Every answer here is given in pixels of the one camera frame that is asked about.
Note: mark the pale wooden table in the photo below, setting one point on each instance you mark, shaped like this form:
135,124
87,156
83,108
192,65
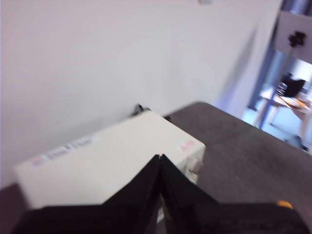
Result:
292,108

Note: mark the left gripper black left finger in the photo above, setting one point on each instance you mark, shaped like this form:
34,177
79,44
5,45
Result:
109,217

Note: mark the white toaster oven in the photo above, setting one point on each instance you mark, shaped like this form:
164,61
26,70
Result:
109,165

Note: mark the white board with black mark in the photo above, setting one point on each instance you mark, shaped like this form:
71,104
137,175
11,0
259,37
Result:
287,26

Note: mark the black chair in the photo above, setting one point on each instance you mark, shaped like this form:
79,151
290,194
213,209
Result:
295,86

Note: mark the beige oven knob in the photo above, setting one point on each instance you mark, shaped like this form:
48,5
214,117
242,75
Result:
195,166

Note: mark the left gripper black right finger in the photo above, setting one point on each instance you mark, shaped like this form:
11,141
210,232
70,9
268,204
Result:
219,219

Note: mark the grey metal stand pole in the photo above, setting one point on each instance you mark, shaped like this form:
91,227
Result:
275,92

